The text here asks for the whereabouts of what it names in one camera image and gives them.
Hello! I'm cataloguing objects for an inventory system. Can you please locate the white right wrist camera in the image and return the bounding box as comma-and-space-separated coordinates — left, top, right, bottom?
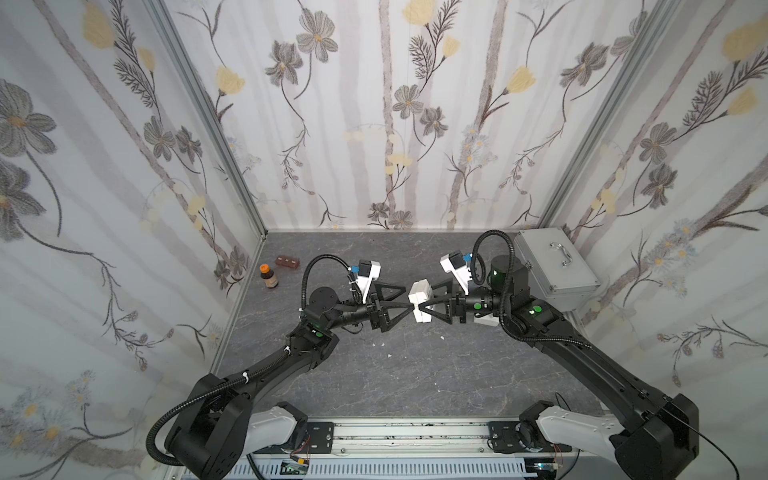
440, 251, 472, 294

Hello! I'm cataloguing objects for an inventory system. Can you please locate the white slotted cable duct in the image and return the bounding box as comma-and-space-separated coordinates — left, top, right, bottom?
255, 458, 538, 479

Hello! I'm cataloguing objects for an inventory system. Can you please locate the white bow gift box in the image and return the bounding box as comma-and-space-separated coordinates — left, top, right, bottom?
408, 279, 432, 323

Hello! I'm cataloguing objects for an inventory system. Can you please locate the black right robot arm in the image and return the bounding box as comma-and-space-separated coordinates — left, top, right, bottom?
417, 229, 706, 479

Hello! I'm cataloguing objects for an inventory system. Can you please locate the aluminium mounting rail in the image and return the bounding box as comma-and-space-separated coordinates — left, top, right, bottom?
161, 416, 658, 463

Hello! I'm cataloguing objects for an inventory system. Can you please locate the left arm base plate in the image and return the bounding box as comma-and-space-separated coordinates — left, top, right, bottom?
281, 421, 335, 455

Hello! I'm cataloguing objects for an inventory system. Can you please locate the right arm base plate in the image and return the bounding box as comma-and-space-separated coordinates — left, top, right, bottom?
488, 421, 573, 454

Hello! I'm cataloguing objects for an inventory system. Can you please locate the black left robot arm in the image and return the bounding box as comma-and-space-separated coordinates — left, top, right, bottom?
145, 255, 414, 479

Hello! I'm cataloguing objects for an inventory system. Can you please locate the brown bottle orange cap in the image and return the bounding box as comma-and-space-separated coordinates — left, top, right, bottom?
259, 264, 279, 289

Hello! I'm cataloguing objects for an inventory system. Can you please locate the silver aluminium first aid case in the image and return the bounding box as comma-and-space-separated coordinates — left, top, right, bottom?
514, 228, 601, 312

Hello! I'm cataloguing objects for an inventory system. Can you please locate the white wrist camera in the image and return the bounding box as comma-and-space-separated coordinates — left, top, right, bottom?
440, 251, 472, 294
350, 260, 381, 304

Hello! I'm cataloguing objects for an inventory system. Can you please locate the small brown block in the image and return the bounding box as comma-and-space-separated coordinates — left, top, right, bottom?
275, 255, 300, 270

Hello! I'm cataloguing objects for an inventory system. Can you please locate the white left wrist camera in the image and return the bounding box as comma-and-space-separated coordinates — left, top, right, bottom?
350, 260, 381, 304

